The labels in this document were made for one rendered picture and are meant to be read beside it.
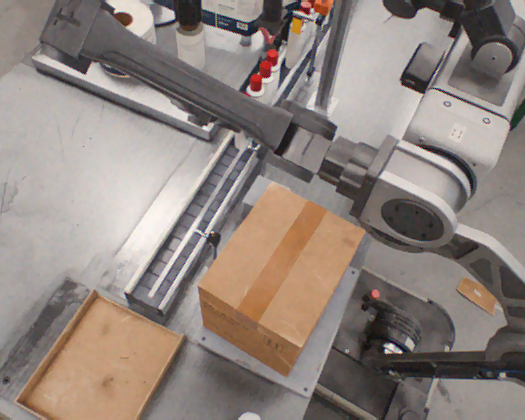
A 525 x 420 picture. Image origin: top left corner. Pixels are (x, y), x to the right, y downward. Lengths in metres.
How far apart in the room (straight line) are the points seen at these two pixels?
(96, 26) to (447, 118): 0.50
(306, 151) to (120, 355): 0.75
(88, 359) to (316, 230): 0.63
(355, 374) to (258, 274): 0.97
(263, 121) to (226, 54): 1.03
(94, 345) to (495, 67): 1.04
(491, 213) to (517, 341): 1.47
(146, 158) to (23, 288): 0.50
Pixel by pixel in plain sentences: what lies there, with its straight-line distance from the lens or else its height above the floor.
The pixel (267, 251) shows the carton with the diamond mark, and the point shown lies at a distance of 1.03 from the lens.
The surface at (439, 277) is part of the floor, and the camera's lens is 2.42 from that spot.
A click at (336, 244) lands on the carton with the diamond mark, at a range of 1.06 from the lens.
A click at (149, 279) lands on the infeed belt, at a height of 0.88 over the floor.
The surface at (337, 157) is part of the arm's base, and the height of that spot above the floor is 1.48.
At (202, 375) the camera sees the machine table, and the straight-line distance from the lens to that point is 1.25.
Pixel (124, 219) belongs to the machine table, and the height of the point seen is 0.83.
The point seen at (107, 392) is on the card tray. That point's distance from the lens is 1.26.
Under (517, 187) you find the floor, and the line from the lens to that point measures 2.88.
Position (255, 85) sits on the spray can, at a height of 1.07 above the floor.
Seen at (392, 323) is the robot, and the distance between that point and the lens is 1.80.
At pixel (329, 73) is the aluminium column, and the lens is 1.57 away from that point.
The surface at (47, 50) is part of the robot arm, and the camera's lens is 0.77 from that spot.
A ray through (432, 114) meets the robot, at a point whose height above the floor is 1.53.
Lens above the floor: 2.05
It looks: 58 degrees down
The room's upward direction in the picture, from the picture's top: 7 degrees clockwise
